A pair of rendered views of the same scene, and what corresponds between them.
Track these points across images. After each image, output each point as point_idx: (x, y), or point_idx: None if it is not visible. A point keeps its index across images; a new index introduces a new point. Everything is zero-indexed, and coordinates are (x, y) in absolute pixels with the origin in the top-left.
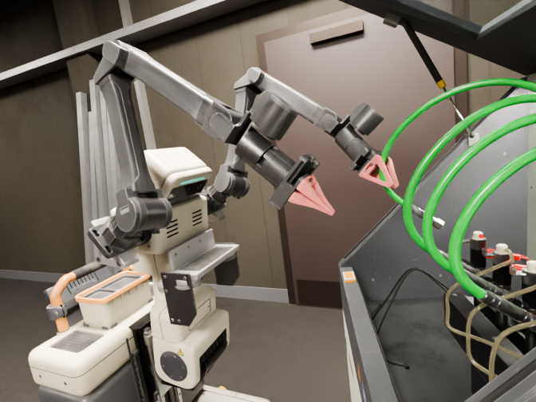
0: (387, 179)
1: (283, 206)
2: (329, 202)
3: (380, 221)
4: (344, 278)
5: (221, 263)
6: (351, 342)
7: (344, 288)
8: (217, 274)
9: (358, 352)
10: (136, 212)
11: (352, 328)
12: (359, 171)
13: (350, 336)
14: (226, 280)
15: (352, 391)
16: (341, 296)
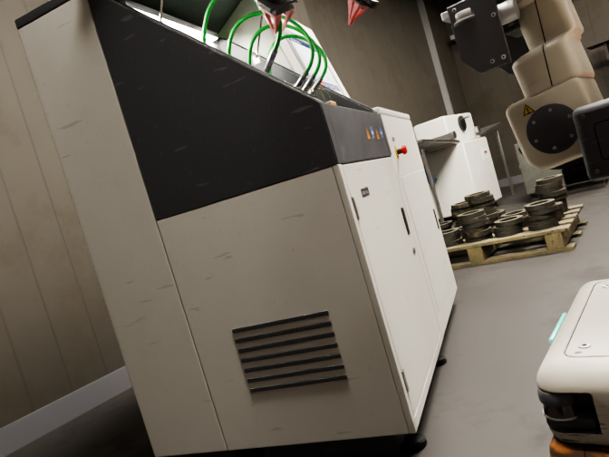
0: (282, 24)
1: (372, 8)
2: (348, 19)
3: (260, 70)
4: (334, 103)
5: (485, 29)
6: (359, 144)
7: (341, 106)
8: (502, 44)
9: (364, 116)
10: None
11: (357, 118)
12: (293, 5)
13: (357, 140)
14: (488, 60)
15: (373, 245)
16: (335, 143)
